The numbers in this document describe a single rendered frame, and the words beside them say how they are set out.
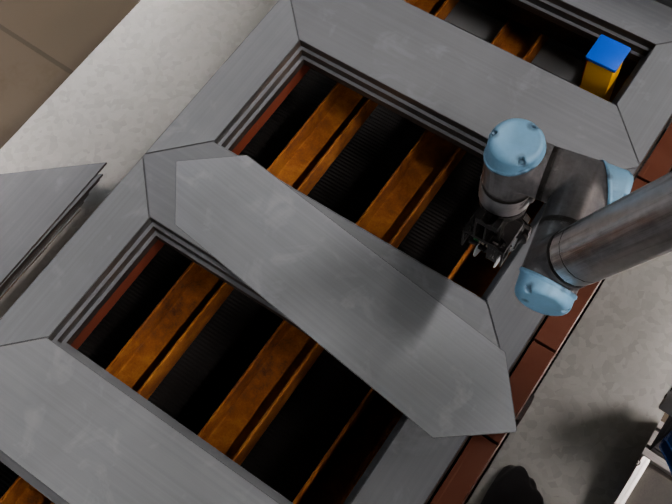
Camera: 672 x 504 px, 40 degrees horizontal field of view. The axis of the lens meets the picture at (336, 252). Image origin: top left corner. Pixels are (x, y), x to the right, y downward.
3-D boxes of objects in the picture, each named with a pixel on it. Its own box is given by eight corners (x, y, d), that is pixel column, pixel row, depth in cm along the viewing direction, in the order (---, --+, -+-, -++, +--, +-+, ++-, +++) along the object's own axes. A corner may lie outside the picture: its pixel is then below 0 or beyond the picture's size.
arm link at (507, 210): (497, 148, 130) (548, 175, 128) (494, 165, 134) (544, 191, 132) (470, 188, 128) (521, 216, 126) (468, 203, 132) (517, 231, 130)
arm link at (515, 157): (541, 174, 115) (477, 153, 117) (530, 215, 125) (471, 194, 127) (561, 125, 118) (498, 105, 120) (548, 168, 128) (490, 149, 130)
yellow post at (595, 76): (570, 119, 183) (587, 60, 166) (582, 102, 185) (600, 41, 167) (592, 131, 182) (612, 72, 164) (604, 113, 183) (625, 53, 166)
